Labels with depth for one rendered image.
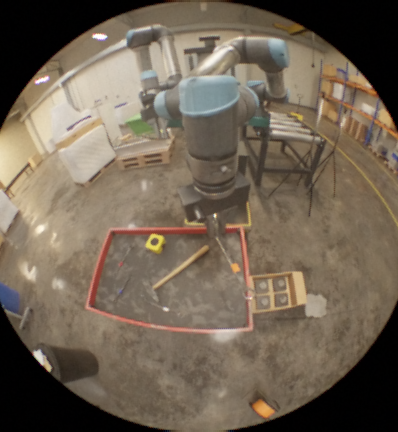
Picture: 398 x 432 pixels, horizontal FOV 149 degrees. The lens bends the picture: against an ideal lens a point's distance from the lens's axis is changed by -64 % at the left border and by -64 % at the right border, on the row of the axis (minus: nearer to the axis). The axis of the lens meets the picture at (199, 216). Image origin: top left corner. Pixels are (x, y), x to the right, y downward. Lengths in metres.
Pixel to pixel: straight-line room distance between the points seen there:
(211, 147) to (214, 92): 0.07
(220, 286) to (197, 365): 1.10
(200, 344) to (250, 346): 0.46
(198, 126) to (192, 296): 0.58
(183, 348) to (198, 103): 1.60
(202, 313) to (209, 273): 0.17
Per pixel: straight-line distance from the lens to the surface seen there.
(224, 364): 1.60
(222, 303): 0.63
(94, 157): 3.91
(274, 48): 0.60
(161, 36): 0.97
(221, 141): 0.20
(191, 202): 0.25
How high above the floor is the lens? 1.53
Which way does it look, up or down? 51 degrees down
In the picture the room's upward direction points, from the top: 9 degrees counter-clockwise
